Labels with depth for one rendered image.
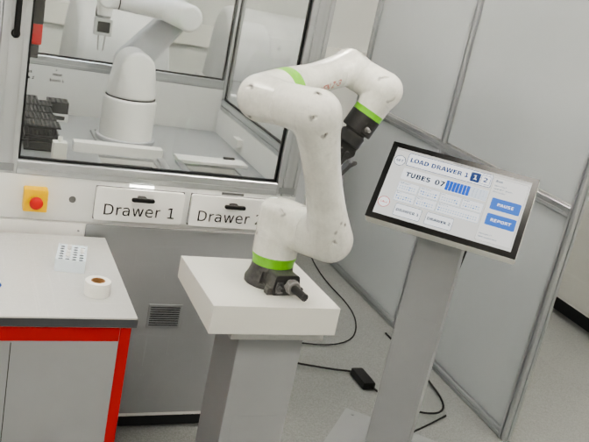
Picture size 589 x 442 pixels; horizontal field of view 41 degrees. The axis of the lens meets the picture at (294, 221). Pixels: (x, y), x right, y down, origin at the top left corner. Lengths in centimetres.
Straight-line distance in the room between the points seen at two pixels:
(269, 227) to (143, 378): 97
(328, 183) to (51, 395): 92
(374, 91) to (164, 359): 127
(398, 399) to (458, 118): 154
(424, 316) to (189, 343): 85
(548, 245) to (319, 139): 167
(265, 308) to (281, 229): 22
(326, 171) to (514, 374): 181
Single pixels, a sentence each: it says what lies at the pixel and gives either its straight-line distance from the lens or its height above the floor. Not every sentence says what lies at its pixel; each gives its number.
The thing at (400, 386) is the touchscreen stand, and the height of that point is 34.
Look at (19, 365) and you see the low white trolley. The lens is 218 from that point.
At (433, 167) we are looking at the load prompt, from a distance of 281.
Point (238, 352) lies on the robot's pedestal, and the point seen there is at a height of 66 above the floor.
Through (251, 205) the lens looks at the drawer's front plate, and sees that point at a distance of 275.
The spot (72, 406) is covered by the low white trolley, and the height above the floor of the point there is 49.
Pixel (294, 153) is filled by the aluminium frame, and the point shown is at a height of 110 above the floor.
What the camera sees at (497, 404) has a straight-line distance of 365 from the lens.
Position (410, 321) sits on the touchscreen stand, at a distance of 292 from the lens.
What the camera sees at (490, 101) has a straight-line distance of 380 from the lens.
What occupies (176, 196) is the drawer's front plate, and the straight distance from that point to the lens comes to 267.
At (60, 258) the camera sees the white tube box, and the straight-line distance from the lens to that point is 238.
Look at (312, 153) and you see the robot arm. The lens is 194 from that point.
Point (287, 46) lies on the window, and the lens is 269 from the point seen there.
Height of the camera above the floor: 170
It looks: 17 degrees down
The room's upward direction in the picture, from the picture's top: 12 degrees clockwise
